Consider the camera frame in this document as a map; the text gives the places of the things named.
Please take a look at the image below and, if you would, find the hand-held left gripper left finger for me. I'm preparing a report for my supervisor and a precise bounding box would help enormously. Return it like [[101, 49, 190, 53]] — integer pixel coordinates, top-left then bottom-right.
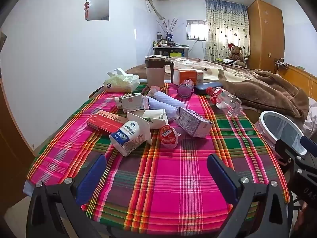
[[26, 154, 107, 238]]

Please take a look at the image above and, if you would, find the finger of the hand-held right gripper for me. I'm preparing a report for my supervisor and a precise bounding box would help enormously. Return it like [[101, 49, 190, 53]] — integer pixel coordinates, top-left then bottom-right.
[[275, 139, 307, 176], [300, 136, 317, 158]]

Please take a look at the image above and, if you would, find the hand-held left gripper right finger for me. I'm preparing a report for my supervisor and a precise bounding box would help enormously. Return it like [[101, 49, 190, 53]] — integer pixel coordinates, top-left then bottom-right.
[[207, 154, 289, 238]]

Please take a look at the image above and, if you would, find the white round waste bin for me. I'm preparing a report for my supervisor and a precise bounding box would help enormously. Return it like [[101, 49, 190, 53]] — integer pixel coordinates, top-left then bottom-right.
[[255, 111, 309, 159]]

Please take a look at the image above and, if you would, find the red medicine box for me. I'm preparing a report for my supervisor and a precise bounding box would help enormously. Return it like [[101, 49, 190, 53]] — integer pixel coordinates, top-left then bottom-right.
[[87, 111, 128, 135]]

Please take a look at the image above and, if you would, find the purple and white carton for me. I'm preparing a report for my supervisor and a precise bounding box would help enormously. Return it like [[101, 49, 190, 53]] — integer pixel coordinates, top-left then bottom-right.
[[175, 107, 213, 138]]

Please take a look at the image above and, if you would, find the clear red-lid jelly cup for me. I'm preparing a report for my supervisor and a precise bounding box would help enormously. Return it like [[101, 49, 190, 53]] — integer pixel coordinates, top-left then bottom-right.
[[159, 125, 179, 149]]

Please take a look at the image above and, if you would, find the strawberry milk carton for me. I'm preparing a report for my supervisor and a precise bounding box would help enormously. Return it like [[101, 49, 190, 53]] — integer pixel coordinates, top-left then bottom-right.
[[115, 92, 149, 113]]

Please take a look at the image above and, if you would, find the white ribbed foam sheet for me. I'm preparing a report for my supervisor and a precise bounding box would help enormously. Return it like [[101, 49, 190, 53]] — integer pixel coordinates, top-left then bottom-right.
[[146, 91, 185, 123]]

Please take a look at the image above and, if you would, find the red drink can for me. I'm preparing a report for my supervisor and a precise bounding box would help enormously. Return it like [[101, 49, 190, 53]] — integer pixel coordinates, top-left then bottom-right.
[[177, 79, 195, 98]]

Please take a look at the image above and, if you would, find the pale pink bed sheet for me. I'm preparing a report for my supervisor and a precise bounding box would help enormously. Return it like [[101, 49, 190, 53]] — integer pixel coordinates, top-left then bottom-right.
[[303, 97, 317, 137]]

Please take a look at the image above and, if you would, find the pink green plaid tablecloth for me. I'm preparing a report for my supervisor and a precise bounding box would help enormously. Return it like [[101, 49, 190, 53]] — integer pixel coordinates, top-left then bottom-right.
[[26, 82, 290, 228]]

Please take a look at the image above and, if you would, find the blue and white yoghurt cup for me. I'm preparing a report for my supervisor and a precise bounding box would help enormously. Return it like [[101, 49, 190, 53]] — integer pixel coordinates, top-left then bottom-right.
[[109, 121, 145, 157]]

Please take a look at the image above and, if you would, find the wooden headboard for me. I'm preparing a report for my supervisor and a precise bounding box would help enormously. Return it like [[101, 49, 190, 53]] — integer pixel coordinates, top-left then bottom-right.
[[277, 64, 317, 97]]

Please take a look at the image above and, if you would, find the brown fleece blanket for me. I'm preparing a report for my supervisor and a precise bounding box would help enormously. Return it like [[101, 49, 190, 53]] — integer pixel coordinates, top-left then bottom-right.
[[125, 57, 310, 119]]

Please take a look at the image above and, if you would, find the white folded paper carton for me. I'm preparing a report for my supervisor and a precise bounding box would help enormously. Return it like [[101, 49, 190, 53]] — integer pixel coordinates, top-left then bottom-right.
[[127, 111, 152, 145]]

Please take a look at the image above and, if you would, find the clear red-label plastic bottle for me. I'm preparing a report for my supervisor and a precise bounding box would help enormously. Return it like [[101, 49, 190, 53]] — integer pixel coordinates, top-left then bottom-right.
[[205, 87, 243, 117]]

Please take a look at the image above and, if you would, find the wooden door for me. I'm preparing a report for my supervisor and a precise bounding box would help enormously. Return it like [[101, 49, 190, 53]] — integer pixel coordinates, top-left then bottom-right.
[[0, 32, 35, 211]]

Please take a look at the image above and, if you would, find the dark blue glasses case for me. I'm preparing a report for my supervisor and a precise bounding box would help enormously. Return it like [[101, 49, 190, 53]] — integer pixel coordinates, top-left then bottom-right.
[[194, 81, 223, 95]]

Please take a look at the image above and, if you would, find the soft tissue pack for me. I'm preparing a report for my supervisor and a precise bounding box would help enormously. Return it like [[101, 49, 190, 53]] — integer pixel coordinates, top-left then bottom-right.
[[103, 67, 140, 92]]

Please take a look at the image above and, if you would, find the orange and white box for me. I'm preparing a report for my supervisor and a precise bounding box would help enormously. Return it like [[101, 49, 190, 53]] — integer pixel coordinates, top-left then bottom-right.
[[173, 69, 204, 86]]

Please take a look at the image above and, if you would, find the brown teddy bear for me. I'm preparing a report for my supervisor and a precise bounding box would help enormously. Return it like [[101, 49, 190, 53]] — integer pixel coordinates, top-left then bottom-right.
[[227, 43, 247, 66]]

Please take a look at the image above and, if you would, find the wooden wardrobe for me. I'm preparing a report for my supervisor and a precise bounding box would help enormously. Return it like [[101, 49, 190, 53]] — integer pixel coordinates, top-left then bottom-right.
[[247, 0, 285, 73]]

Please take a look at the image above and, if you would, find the cluttered desk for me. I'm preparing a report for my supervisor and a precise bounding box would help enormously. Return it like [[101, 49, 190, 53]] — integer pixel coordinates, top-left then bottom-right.
[[152, 45, 190, 57]]

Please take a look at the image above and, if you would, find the heart-print curtain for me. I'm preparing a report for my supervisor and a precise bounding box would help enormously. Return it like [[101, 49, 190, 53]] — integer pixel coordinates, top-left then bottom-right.
[[205, 0, 249, 61]]

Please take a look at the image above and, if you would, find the small window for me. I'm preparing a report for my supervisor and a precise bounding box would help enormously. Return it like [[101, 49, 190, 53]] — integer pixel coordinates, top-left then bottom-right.
[[186, 19, 207, 40]]

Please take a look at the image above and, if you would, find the vase of bare branches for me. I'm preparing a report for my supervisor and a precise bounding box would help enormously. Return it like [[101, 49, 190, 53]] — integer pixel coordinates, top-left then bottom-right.
[[157, 18, 179, 41]]

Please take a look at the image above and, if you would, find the charger with cables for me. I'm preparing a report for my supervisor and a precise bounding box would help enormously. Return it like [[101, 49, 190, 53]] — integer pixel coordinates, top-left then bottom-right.
[[274, 58, 288, 73]]

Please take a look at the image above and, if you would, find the square wall mirror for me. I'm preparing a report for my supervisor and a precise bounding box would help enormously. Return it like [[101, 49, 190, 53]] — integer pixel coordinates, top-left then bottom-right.
[[86, 0, 110, 21]]

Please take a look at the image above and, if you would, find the wrapped wall pipe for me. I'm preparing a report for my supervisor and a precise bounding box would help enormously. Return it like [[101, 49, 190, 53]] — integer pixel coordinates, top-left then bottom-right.
[[144, 0, 165, 20]]

